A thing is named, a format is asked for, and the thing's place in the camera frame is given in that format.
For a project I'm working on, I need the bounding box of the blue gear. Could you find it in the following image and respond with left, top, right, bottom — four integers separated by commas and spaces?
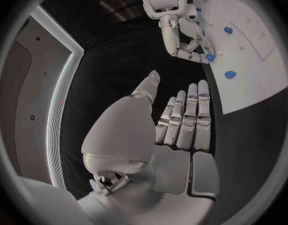
204, 52, 216, 63

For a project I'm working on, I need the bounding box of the white task board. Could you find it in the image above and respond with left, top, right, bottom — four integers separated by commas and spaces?
194, 0, 288, 116

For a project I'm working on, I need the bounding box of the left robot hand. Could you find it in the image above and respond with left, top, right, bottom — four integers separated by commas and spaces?
77, 70, 221, 225

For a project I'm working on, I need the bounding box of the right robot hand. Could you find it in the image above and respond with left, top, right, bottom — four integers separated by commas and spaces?
158, 15, 216, 64

